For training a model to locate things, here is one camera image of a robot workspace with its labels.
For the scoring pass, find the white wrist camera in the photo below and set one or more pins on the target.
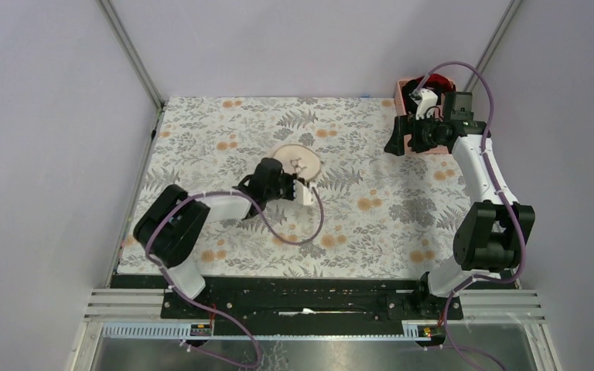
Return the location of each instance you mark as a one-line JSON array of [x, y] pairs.
[[303, 193], [426, 101]]

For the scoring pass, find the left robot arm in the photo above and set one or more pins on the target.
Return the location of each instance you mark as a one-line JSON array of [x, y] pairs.
[[171, 226]]

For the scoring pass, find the floral tablecloth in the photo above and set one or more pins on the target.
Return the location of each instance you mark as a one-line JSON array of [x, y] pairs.
[[382, 216]]

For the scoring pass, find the white mesh laundry bag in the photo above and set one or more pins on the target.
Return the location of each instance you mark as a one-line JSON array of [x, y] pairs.
[[299, 160]]

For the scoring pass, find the aluminium corner post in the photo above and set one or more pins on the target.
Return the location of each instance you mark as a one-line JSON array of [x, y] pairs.
[[499, 33], [125, 41]]

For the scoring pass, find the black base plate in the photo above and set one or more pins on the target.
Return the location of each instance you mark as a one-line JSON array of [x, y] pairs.
[[296, 306]]

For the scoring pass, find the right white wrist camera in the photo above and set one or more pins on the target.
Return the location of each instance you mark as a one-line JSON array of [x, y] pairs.
[[426, 101]]

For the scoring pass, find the aluminium front rail frame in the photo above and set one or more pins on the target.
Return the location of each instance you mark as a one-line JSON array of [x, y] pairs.
[[135, 313]]

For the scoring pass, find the pink plastic basket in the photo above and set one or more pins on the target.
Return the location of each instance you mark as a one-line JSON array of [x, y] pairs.
[[400, 108]]

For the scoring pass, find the black and red bra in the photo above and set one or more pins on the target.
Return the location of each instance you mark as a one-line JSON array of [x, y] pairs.
[[437, 83]]

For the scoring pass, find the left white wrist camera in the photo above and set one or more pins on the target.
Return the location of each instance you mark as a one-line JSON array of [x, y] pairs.
[[303, 193]]

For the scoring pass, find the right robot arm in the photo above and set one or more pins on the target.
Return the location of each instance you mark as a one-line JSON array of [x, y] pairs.
[[492, 236]]

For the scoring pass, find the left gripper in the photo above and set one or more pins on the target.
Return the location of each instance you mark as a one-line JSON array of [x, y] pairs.
[[289, 178]]

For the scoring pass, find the left aluminium corner post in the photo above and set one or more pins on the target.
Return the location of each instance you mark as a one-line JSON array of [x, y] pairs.
[[125, 41]]

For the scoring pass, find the right aluminium corner post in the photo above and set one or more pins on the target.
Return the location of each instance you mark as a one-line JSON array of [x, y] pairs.
[[499, 33]]

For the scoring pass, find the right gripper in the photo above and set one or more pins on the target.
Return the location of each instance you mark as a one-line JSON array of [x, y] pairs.
[[404, 124]]

